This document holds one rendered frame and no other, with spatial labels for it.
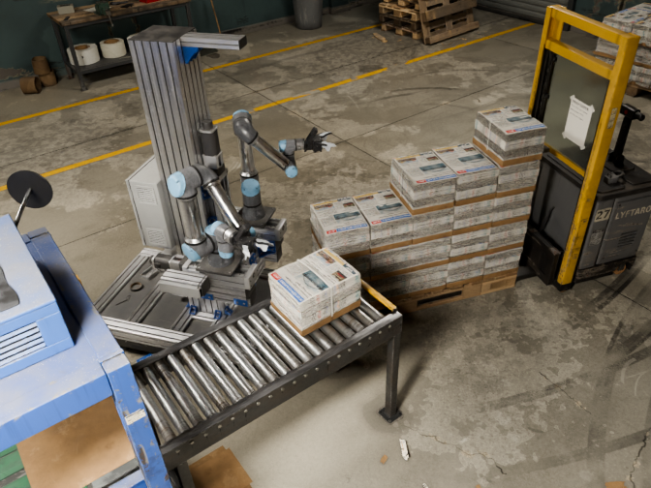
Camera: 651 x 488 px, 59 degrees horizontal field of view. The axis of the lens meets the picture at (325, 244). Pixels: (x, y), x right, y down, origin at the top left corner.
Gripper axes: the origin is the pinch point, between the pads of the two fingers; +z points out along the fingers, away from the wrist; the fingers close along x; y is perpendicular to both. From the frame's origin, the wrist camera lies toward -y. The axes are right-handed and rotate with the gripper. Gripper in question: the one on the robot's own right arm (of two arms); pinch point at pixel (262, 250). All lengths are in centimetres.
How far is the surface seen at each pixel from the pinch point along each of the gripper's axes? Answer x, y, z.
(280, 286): -6.0, 20.1, 6.6
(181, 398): 55, 52, 8
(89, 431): 92, 56, -7
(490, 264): -186, 72, 35
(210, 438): 56, 59, 30
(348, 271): -35.6, 15.8, 24.7
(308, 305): -8.0, 23.3, 24.0
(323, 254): -37.6, 15.3, 5.4
